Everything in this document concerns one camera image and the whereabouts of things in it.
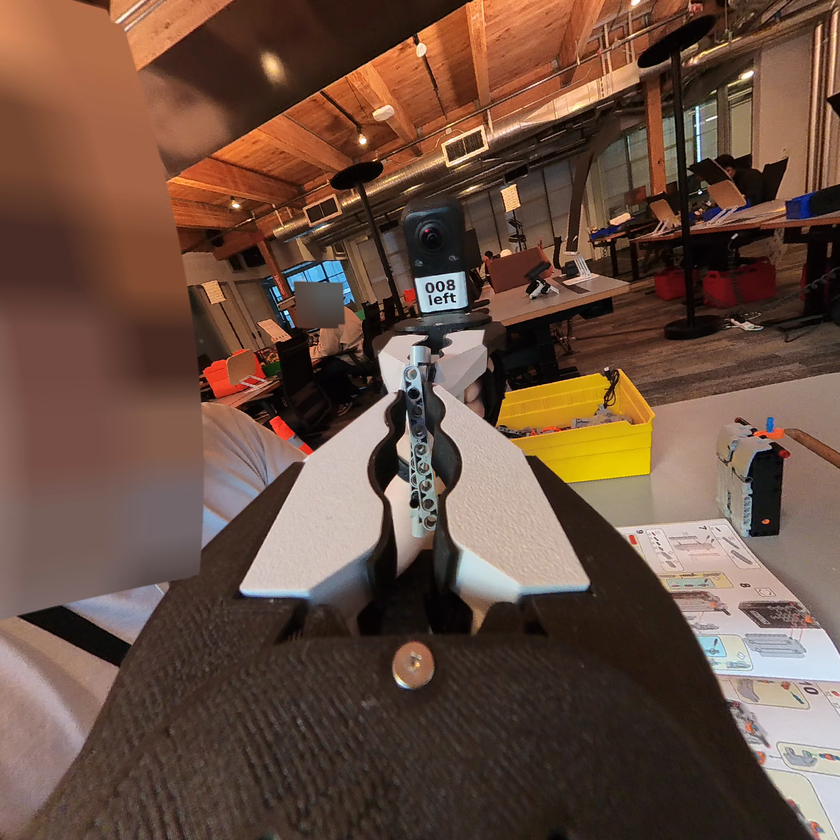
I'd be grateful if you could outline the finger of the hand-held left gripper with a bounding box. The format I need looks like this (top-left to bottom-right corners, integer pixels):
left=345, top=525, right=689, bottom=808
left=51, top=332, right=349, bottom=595
left=434, top=330, right=490, bottom=395
left=378, top=335, right=429, bottom=396

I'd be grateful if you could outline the light grey desk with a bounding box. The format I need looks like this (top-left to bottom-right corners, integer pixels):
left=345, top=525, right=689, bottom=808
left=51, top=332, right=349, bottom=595
left=563, top=373, right=840, bottom=664

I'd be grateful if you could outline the grey table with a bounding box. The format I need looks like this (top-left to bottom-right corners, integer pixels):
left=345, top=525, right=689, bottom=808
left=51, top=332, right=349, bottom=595
left=482, top=272, right=632, bottom=388

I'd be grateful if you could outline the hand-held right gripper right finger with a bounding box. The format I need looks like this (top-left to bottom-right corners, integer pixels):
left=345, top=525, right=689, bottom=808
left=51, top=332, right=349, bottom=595
left=430, top=385, right=592, bottom=632

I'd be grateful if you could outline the silver air duct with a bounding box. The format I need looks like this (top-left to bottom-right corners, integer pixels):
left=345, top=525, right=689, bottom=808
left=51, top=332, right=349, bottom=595
left=272, top=98, right=644, bottom=240

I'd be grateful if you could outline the black strap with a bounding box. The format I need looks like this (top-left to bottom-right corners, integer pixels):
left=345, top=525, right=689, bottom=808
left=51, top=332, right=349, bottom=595
left=18, top=607, right=132, bottom=665

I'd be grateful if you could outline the wooden work table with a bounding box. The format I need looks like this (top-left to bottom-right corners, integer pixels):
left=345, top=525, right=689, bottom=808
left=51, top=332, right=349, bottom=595
left=761, top=210, right=840, bottom=329
left=630, top=213, right=788, bottom=277

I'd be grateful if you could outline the black office chair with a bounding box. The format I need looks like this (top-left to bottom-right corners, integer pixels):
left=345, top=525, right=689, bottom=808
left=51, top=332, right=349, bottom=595
left=276, top=335, right=332, bottom=434

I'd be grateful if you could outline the brown seat back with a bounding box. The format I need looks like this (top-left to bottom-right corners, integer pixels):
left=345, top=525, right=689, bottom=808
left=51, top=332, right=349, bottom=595
left=489, top=249, right=555, bottom=294

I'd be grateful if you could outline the person's white shirt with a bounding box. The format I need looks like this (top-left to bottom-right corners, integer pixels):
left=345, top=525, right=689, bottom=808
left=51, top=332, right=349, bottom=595
left=0, top=579, right=201, bottom=840

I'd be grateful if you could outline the grey perforated toy beam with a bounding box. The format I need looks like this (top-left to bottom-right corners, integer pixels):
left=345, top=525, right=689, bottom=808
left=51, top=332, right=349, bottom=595
left=402, top=348, right=442, bottom=539

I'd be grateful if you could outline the grey black toy brick assembly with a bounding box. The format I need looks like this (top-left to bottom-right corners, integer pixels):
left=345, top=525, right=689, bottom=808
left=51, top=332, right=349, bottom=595
left=714, top=416, right=788, bottom=539

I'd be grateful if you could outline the blue bin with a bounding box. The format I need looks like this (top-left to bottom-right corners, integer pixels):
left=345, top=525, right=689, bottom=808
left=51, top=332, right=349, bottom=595
left=785, top=192, right=840, bottom=221

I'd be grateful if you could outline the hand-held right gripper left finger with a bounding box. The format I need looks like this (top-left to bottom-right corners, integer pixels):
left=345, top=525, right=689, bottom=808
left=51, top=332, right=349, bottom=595
left=239, top=390, right=403, bottom=634

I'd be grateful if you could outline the printed instruction booklet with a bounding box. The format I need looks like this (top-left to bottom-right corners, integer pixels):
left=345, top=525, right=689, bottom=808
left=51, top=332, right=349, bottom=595
left=617, top=518, right=840, bottom=840

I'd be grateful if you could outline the yellow bin with toy parts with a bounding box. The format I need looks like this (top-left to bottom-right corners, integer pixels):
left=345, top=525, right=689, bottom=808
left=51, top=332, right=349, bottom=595
left=495, top=369, right=656, bottom=483

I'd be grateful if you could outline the brown wooden stick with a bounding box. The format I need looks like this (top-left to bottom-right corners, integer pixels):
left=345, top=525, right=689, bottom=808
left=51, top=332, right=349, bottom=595
left=784, top=428, right=840, bottom=469

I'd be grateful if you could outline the orange bin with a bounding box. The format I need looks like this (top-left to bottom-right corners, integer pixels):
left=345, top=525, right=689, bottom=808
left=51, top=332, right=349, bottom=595
left=202, top=350, right=266, bottom=398

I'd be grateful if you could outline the large red crate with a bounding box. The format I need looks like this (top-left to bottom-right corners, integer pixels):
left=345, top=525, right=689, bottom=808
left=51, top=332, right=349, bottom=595
left=702, top=257, right=777, bottom=309

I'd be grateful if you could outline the dark glossy overhead panel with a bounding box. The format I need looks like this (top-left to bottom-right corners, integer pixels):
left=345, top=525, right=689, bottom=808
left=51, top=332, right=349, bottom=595
left=128, top=0, right=476, bottom=178

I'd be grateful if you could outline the pile of toy parts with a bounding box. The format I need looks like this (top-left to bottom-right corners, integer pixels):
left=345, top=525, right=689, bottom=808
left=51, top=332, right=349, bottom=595
left=505, top=403, right=634, bottom=437

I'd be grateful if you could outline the beige black book stand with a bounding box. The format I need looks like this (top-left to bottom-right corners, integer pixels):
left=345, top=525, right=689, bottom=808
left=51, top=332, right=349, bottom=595
left=688, top=157, right=754, bottom=225

